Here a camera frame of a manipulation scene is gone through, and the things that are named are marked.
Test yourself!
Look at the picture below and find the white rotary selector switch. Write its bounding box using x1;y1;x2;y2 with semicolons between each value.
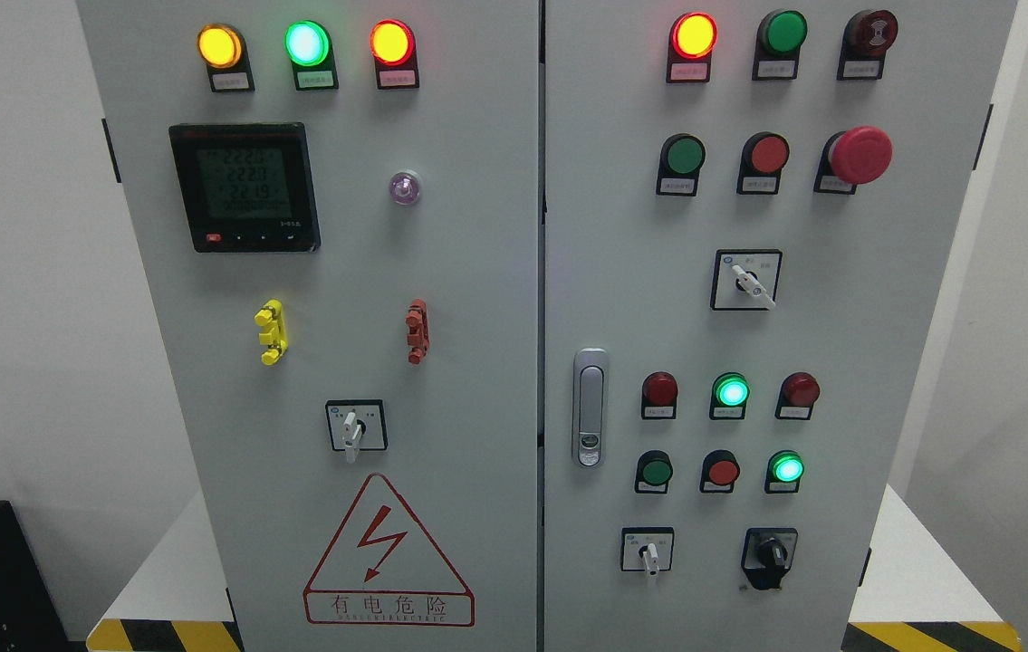
324;399;389;464
711;249;783;311
619;527;675;579

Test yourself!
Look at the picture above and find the silver cabinet door latch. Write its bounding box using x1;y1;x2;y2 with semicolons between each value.
572;348;609;469

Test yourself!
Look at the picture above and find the red terminal clip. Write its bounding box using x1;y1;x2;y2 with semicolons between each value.
404;298;430;366

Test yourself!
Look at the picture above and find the dark red indicator lamp left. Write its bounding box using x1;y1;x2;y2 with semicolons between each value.
640;371;678;420

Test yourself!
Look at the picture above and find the dark red indicator lamp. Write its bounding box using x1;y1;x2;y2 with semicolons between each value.
640;371;678;420
775;371;821;420

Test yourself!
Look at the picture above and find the clear small light bulb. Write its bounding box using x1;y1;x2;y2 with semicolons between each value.
389;169;423;206

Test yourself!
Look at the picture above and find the grey left cabinet door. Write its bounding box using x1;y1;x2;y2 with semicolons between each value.
76;1;539;651

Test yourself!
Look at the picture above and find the grey cabinet door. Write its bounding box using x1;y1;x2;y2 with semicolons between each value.
543;1;1017;651
76;1;539;651

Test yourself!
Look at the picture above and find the lit green indicator lamp middle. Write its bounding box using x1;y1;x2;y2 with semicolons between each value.
708;371;750;420

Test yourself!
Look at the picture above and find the green push button second row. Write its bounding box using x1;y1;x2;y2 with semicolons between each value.
655;133;706;197

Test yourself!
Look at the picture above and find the yellow terminal clip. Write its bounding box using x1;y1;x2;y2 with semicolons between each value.
254;300;289;366

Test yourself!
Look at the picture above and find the red push button lower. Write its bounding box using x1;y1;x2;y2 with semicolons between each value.
699;449;741;493

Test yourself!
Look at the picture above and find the grey right cabinet door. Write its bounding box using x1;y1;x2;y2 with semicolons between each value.
543;1;1017;651

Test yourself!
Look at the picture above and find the red electric hazard warning sticker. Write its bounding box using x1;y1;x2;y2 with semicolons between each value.
303;472;476;628

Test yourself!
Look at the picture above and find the dark red indicator lamp right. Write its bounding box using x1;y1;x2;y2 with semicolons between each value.
775;371;821;420

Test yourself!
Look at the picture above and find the black digital power meter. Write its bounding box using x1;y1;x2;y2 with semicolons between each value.
168;122;322;253

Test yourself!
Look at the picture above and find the red push button second row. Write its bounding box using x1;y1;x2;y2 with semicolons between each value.
736;131;790;197

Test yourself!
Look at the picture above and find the red indicator lamp top left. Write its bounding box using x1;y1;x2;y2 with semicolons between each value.
370;19;419;90

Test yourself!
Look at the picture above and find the lit green push button lower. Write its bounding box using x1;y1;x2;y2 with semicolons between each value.
764;450;806;494

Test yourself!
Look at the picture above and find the lit red indicator lamp right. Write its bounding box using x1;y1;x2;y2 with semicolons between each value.
666;12;719;85

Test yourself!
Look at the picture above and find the green indicator lamp top left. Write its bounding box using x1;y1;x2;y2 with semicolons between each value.
284;20;339;90

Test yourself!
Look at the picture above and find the red emergency stop mushroom button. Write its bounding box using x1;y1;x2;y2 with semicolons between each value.
814;125;894;197

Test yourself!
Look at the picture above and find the green push button top right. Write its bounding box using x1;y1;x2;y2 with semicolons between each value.
751;9;808;82

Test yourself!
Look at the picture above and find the yellow indicator lamp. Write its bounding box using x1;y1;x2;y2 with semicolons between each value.
197;24;255;92

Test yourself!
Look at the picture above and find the dark red buzzer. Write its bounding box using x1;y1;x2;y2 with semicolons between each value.
837;9;898;80

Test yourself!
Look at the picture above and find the white platform with hazard stripes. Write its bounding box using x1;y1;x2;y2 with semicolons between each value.
79;490;1023;651

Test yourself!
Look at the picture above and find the black rotary knob switch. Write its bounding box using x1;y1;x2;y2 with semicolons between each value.
741;527;799;590

